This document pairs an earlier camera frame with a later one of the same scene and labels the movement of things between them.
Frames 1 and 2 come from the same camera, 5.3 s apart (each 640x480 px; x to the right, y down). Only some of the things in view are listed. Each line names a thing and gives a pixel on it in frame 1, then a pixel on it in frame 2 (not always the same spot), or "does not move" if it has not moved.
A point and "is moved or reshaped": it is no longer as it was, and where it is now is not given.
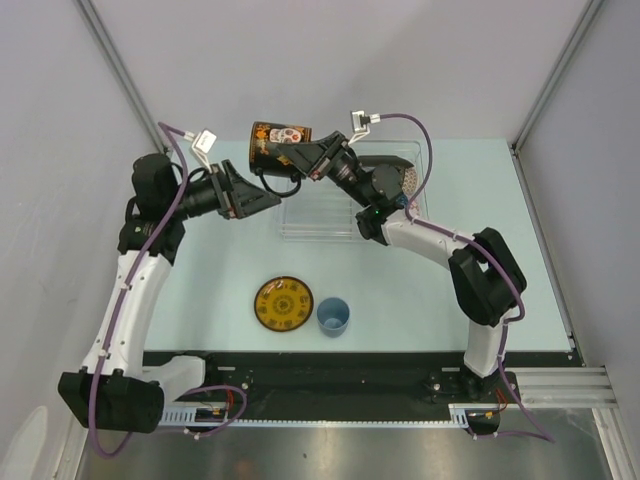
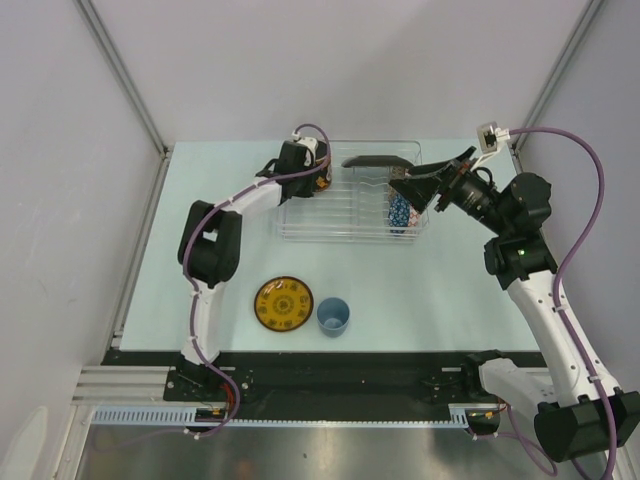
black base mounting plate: (334, 384) does not move
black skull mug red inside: (267, 161) is moved or reshaped
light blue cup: (332, 316) does not move
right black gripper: (308, 154) → (459, 176)
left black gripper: (236, 196) → (306, 191)
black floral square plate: (376, 160) does not move
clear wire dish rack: (319, 212) does not move
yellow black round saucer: (284, 304) does not move
